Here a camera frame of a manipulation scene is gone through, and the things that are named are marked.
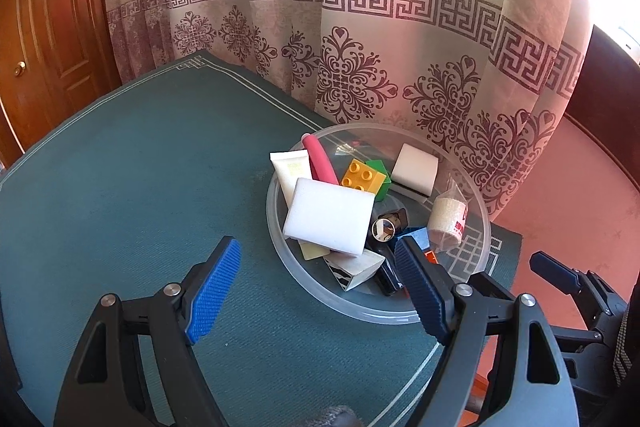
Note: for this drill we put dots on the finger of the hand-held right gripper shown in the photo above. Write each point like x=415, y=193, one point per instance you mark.
x=552, y=269
x=580, y=339

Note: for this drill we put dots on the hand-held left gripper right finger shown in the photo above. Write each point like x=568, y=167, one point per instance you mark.
x=422, y=292

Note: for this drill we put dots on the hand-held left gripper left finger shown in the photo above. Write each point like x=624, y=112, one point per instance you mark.
x=215, y=292

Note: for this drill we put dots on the orange building block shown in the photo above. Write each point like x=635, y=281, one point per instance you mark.
x=429, y=257

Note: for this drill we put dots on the blue building block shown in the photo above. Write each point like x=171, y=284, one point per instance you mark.
x=417, y=238

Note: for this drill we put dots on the clear plastic bowl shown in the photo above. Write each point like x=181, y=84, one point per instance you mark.
x=320, y=287

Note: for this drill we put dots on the green building block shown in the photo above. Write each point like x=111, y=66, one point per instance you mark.
x=384, y=193

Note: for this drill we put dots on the pale yellow block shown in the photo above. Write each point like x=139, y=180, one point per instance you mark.
x=315, y=252

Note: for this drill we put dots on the plain white sponge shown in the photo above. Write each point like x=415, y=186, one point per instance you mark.
x=325, y=217

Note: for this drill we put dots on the white sponge with dark layer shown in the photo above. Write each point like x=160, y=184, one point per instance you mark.
x=415, y=167

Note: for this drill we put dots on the yellow building block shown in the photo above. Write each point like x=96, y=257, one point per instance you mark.
x=362, y=177

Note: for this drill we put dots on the white cream tube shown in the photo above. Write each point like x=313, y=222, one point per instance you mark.
x=290, y=172

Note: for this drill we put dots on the teal cloth-covered desktop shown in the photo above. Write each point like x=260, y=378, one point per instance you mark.
x=150, y=187

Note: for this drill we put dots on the dark wooden furniture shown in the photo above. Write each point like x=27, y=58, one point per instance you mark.
x=610, y=82

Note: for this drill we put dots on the white patterned curtain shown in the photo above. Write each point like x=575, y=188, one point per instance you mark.
x=375, y=32

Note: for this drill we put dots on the brass door knob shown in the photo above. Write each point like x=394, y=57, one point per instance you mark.
x=19, y=69

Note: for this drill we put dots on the brown wooden door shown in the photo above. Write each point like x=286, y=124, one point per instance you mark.
x=55, y=7

